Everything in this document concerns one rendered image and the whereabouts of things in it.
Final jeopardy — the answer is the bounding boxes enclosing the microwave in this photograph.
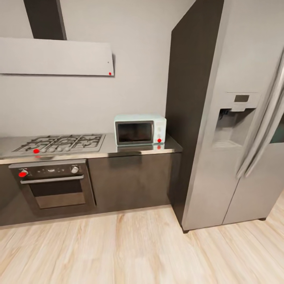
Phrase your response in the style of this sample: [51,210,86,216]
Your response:
[114,114,166,146]

